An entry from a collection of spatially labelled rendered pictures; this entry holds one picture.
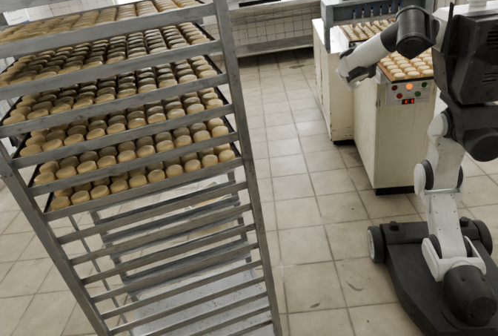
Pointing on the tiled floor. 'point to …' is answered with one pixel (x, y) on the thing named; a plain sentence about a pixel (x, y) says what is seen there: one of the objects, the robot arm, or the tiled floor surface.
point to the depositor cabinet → (333, 87)
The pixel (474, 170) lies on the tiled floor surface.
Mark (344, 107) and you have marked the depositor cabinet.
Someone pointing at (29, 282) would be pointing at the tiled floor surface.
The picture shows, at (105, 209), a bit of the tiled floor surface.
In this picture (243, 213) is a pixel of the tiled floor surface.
